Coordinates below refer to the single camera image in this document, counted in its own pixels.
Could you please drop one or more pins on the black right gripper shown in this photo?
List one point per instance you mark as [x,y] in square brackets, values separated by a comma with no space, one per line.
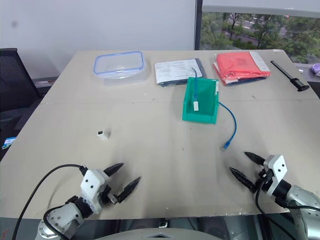
[263,182]

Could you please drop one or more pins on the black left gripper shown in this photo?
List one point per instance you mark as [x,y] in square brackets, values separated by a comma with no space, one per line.
[108,196]

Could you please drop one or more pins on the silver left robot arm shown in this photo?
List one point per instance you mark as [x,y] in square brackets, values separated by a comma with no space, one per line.
[62,217]

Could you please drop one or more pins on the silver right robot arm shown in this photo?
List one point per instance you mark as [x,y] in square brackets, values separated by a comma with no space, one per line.
[302,197]

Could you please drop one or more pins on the small white connector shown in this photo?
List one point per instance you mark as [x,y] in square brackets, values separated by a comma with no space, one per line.
[106,135]

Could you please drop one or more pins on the silver robot body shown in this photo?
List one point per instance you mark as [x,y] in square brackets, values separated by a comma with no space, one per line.
[125,236]

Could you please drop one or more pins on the green plastic bin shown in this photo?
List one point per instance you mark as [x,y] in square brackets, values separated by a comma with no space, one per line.
[200,117]

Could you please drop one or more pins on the white label on bin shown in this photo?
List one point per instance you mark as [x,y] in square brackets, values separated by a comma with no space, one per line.
[217,87]

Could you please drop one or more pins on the black rod with base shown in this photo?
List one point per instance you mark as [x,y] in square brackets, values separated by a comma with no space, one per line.
[297,82]

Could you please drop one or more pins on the red packaged garment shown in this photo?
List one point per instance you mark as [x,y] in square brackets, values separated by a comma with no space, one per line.
[237,65]

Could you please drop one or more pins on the clear blue-rimmed plastic container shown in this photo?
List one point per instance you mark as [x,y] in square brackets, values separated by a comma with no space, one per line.
[120,75]

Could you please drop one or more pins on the small blue white box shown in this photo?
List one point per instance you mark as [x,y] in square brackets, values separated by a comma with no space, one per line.
[9,143]

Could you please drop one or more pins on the purple cloth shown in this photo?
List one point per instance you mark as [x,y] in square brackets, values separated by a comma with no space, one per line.
[316,70]

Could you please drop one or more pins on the dark blue packaged garment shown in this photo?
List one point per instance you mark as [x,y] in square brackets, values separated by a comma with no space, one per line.
[172,70]

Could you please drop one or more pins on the black mesh office chair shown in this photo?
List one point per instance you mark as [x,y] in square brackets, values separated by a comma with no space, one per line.
[12,75]

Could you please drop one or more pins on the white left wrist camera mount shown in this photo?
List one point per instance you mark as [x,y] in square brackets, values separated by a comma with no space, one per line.
[92,181]

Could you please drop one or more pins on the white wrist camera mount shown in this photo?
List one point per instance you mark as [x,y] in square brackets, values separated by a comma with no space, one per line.
[277,166]
[92,181]

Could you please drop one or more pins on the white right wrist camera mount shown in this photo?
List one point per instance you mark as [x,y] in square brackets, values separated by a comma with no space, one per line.
[277,166]

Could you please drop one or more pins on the dark window frame post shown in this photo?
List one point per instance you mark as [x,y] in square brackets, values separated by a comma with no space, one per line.
[198,25]

